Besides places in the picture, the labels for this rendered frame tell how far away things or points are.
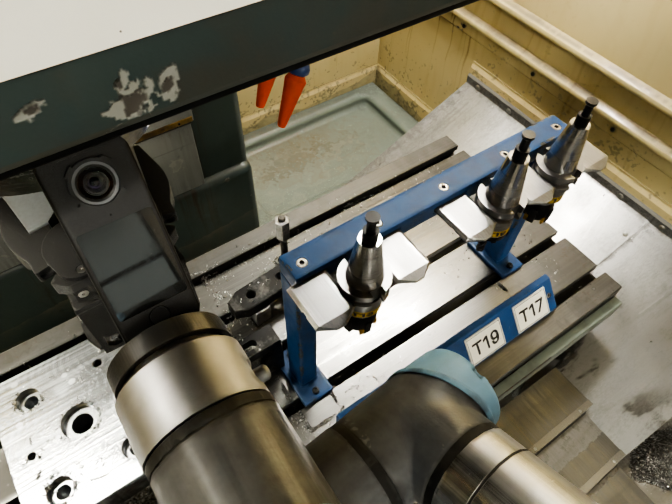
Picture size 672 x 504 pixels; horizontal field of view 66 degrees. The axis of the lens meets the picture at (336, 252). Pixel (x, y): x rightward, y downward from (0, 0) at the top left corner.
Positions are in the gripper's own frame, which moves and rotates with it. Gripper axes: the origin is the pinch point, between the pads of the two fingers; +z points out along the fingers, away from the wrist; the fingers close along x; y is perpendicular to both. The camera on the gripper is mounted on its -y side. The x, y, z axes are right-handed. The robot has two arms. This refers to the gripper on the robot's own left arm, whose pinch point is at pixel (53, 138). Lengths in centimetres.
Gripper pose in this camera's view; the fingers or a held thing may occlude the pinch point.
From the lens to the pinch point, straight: 43.4
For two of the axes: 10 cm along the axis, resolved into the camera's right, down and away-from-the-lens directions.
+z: -5.7, -6.9, 4.6
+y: -0.4, 5.8, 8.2
